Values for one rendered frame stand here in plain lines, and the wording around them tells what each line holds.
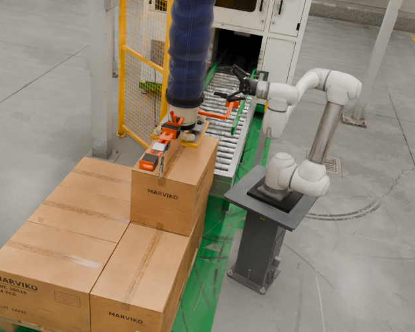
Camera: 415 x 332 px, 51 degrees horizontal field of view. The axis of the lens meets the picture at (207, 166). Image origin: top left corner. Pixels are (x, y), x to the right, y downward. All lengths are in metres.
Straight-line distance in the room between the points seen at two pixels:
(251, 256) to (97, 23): 2.24
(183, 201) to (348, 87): 1.16
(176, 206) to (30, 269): 0.88
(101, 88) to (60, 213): 1.50
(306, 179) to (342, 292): 1.11
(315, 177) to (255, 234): 0.61
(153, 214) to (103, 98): 1.65
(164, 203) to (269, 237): 0.77
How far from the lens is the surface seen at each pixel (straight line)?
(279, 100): 2.19
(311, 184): 2.70
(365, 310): 3.46
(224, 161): 3.54
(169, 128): 2.44
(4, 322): 3.00
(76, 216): 2.91
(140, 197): 2.70
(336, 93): 2.65
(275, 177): 2.76
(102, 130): 4.25
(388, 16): 5.71
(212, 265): 3.38
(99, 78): 4.03
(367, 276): 3.72
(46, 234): 2.80
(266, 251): 3.05
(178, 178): 2.56
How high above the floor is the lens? 2.41
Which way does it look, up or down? 33 degrees down
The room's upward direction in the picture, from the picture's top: 8 degrees clockwise
